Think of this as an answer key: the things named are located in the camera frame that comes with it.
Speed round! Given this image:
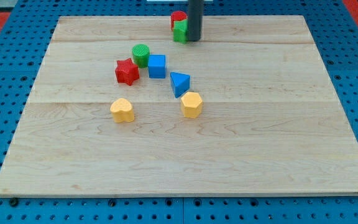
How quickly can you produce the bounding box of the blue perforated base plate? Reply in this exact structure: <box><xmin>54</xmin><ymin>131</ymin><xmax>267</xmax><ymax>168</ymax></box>
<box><xmin>0</xmin><ymin>0</ymin><xmax>358</xmax><ymax>223</ymax></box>

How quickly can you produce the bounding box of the red circle block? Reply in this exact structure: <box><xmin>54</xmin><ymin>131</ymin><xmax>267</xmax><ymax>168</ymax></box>
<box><xmin>170</xmin><ymin>11</ymin><xmax>187</xmax><ymax>30</ymax></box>

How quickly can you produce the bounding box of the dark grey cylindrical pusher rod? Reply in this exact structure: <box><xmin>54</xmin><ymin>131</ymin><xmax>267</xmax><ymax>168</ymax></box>
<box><xmin>187</xmin><ymin>0</ymin><xmax>204</xmax><ymax>42</ymax></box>

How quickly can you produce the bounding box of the green circle block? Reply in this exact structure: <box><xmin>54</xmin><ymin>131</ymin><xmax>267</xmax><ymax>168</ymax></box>
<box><xmin>132</xmin><ymin>44</ymin><xmax>150</xmax><ymax>68</ymax></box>

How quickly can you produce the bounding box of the blue square block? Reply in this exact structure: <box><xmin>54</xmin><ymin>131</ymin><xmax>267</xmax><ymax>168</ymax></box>
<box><xmin>148</xmin><ymin>54</ymin><xmax>166</xmax><ymax>78</ymax></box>

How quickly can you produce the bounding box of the yellow hexagon block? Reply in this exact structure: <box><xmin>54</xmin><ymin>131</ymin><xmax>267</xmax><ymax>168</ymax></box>
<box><xmin>180</xmin><ymin>91</ymin><xmax>203</xmax><ymax>118</ymax></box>

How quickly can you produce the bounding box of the green star block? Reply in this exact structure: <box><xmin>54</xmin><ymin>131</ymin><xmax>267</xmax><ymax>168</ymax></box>
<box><xmin>173</xmin><ymin>19</ymin><xmax>188</xmax><ymax>44</ymax></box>

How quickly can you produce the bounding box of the red star block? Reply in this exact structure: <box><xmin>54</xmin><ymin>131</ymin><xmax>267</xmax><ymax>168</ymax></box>
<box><xmin>115</xmin><ymin>58</ymin><xmax>139</xmax><ymax>86</ymax></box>

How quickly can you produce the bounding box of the blue triangle block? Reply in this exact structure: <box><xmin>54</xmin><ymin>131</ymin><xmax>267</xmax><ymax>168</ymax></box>
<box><xmin>170</xmin><ymin>72</ymin><xmax>190</xmax><ymax>98</ymax></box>

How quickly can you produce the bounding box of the light wooden board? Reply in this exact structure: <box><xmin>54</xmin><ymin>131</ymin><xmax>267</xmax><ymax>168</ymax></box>
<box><xmin>0</xmin><ymin>16</ymin><xmax>358</xmax><ymax>198</ymax></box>

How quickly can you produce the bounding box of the yellow heart block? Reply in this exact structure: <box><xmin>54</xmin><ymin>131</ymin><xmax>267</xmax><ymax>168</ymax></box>
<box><xmin>110</xmin><ymin>98</ymin><xmax>135</xmax><ymax>123</ymax></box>

